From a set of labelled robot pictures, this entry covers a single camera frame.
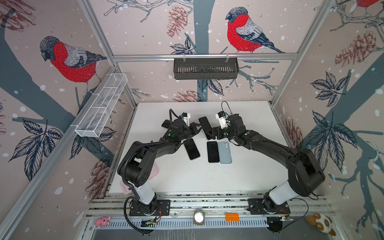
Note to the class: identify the black wall basket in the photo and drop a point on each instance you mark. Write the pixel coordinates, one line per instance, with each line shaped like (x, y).
(206, 69)

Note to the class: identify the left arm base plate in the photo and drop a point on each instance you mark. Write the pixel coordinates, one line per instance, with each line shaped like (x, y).
(157, 208)

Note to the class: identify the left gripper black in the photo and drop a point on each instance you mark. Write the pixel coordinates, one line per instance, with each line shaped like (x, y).
(192, 127)

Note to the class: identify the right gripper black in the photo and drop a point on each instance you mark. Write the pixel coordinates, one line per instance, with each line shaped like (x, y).
(215, 129)

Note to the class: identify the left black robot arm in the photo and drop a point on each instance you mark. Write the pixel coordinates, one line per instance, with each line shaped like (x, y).
(137, 164)

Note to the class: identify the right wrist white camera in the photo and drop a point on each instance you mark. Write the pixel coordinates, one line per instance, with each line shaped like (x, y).
(222, 118)

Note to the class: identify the round silver button light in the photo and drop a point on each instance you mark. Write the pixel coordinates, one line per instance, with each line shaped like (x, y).
(199, 218)

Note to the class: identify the black phone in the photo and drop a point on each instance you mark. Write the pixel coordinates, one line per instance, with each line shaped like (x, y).
(167, 124)
(207, 128)
(191, 149)

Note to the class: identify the light-blue phone case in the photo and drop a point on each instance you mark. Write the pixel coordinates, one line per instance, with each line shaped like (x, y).
(224, 153)

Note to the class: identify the pink phone case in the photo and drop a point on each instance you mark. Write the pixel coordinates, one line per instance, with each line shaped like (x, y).
(126, 190)

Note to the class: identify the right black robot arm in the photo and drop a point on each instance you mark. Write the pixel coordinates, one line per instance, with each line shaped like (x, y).
(304, 171)

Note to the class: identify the pink plush toy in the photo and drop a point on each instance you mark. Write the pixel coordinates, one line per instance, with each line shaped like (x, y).
(102, 222)

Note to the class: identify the orange toy brick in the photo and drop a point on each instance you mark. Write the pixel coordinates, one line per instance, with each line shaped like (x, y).
(232, 217)

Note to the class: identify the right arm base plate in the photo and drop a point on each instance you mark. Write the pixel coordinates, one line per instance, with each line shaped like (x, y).
(258, 206)

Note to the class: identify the brown white plush toy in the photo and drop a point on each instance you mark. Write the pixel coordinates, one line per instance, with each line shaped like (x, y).
(323, 223)

